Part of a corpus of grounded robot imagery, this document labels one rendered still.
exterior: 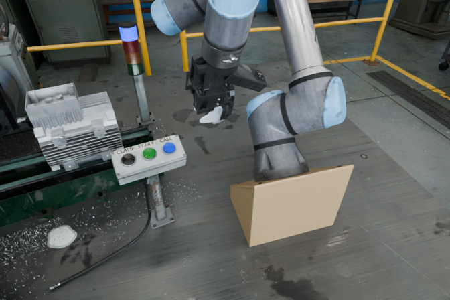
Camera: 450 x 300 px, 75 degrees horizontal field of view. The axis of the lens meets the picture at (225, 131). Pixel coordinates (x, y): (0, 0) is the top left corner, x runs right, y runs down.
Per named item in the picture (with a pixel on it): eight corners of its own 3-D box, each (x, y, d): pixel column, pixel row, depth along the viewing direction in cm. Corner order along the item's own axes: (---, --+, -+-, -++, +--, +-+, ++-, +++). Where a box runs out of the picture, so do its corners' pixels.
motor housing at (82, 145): (56, 184, 82) (29, 130, 71) (54, 146, 96) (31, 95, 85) (128, 163, 90) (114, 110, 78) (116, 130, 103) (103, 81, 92)
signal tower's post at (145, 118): (138, 126, 125) (117, 28, 101) (134, 117, 131) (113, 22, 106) (157, 122, 128) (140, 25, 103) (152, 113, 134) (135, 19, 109)
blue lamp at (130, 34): (122, 42, 105) (120, 29, 102) (120, 37, 109) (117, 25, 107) (139, 39, 107) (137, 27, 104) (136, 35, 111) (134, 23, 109)
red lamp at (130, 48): (125, 54, 108) (122, 42, 105) (122, 49, 112) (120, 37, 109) (141, 51, 110) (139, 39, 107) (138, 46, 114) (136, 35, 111)
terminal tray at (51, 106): (35, 132, 76) (24, 109, 72) (36, 113, 84) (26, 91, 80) (84, 121, 81) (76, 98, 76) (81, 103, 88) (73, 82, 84)
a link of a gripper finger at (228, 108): (213, 109, 67) (218, 84, 60) (220, 108, 67) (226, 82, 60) (221, 125, 65) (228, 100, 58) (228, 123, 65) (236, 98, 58)
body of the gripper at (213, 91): (184, 90, 63) (187, 46, 53) (220, 82, 66) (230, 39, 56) (197, 118, 59) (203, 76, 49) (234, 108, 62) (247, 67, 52)
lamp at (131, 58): (127, 65, 110) (125, 54, 108) (124, 59, 115) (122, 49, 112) (143, 63, 112) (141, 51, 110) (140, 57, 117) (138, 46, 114)
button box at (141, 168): (119, 186, 70) (116, 177, 66) (112, 161, 74) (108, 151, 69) (186, 165, 76) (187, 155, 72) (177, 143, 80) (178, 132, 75)
